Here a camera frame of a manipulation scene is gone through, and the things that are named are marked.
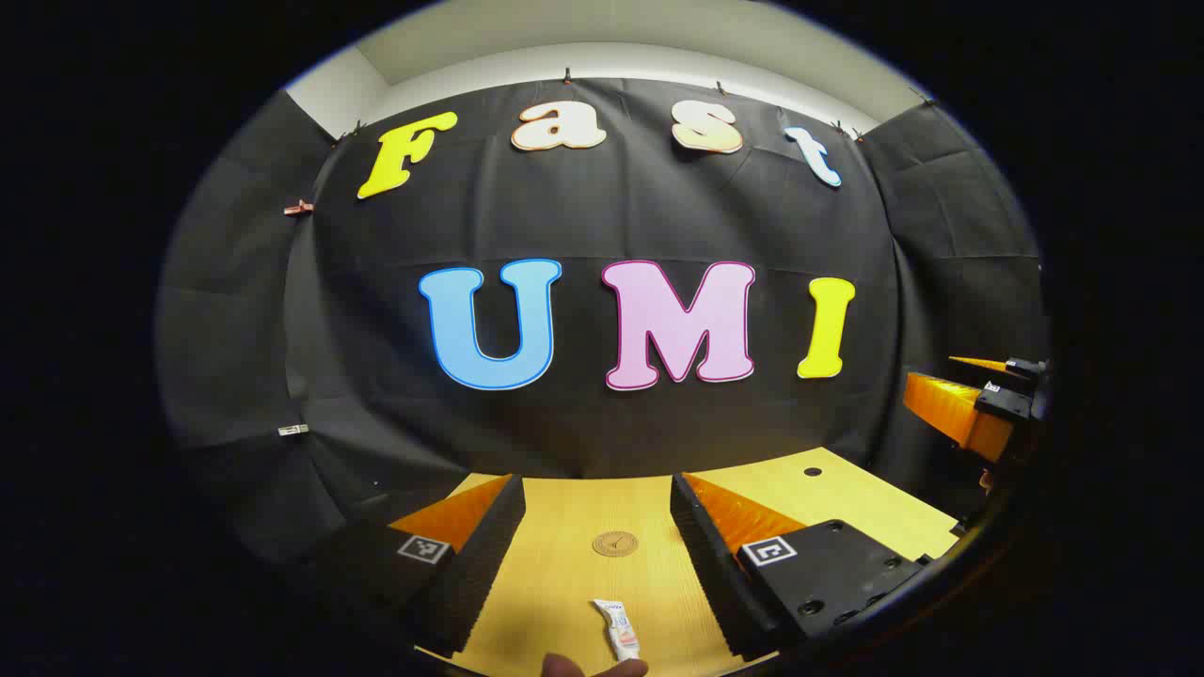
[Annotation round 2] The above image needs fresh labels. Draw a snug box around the white toothpaste tube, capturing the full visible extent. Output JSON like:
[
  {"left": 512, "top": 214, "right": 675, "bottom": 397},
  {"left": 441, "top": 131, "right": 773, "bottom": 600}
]
[{"left": 592, "top": 599, "right": 642, "bottom": 662}]

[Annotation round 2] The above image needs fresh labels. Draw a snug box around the black backdrop cloth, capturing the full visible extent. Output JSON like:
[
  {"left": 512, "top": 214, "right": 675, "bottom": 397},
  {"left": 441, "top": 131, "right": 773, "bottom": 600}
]
[{"left": 155, "top": 77, "right": 1051, "bottom": 570}]

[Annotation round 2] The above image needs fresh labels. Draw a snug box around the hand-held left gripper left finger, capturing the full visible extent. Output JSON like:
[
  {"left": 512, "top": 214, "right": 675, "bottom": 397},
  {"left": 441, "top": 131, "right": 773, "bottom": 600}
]
[{"left": 315, "top": 473, "right": 528, "bottom": 659}]

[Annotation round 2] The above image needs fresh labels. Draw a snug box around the wooden desktop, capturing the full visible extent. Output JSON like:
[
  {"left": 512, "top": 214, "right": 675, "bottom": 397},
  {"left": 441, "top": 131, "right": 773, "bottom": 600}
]
[{"left": 414, "top": 447, "right": 960, "bottom": 677}]

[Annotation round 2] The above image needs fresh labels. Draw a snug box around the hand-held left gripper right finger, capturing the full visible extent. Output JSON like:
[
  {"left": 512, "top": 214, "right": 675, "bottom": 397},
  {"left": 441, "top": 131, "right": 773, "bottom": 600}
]
[{"left": 670, "top": 473, "right": 930, "bottom": 663}]

